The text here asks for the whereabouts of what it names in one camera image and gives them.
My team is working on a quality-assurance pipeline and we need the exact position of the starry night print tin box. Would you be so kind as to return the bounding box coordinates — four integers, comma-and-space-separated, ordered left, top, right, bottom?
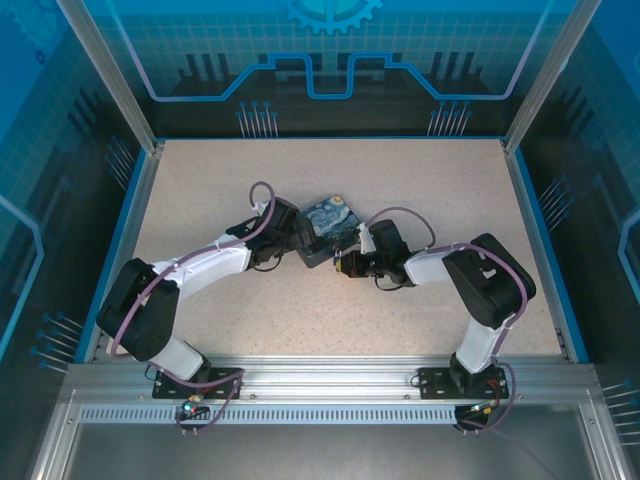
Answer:
298, 193, 370, 272

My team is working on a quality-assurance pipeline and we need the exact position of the blue table edge strip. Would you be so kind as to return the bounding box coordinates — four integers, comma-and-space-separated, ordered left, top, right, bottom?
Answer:
74, 149, 151, 364
514, 147, 591, 364

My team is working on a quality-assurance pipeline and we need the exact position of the grey metal shelf plate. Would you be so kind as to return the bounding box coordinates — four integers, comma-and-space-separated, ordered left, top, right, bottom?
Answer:
64, 422, 601, 480

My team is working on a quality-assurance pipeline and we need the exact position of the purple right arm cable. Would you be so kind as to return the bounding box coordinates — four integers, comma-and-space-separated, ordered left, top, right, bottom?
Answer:
364, 207, 530, 436

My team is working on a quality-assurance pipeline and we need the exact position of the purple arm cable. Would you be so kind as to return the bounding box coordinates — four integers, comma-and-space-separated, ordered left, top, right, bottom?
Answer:
109, 179, 277, 436
364, 207, 530, 436

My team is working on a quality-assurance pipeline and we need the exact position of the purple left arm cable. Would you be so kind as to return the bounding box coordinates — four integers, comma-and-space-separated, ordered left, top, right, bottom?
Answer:
109, 179, 277, 436

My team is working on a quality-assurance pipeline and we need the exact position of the thin black left gripper cable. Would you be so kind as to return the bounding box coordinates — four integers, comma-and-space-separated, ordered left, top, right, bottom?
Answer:
252, 252, 284, 274

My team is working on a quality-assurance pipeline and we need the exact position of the aluminium mounting rail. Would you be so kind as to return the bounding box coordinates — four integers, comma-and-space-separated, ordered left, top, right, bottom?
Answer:
67, 353, 596, 407

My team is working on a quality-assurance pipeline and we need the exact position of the slotted grey cable duct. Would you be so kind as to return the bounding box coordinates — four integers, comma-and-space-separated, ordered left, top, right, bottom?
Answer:
79, 404, 481, 426

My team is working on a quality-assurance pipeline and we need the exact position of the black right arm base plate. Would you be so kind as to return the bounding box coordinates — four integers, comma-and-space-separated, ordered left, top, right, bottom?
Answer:
418, 366, 516, 401

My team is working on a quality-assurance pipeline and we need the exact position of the aluminium side rail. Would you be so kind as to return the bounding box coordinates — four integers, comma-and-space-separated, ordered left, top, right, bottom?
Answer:
502, 139, 576, 361
82, 142, 166, 364

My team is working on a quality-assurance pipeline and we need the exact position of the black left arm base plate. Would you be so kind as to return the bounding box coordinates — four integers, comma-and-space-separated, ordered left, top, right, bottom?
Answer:
152, 366, 246, 401

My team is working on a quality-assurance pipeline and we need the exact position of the aluminium frame post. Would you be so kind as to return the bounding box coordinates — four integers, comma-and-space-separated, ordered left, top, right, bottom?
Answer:
502, 0, 601, 156
54, 0, 169, 156

